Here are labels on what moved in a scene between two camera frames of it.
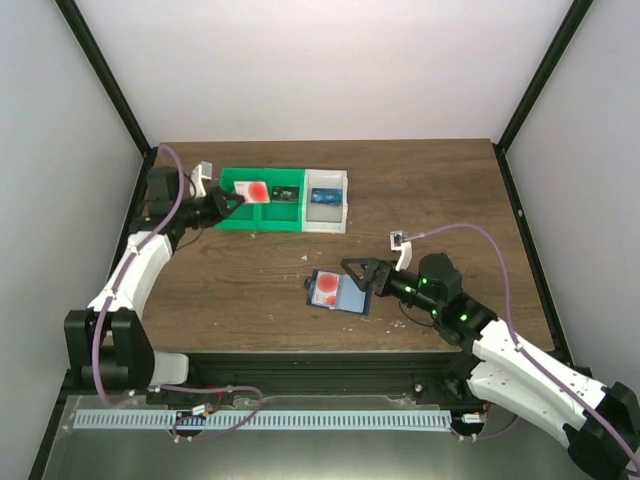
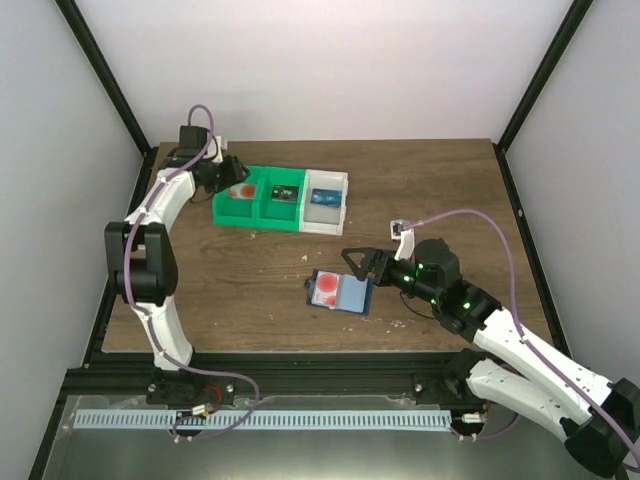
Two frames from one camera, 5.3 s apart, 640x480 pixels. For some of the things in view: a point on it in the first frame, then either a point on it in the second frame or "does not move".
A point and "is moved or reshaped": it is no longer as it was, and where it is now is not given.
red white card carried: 253,191 is moved or reshaped
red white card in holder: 325,290 does not move
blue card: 332,196 does not move
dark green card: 284,194 does not move
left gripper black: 215,203 → 228,171
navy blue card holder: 331,289 does not move
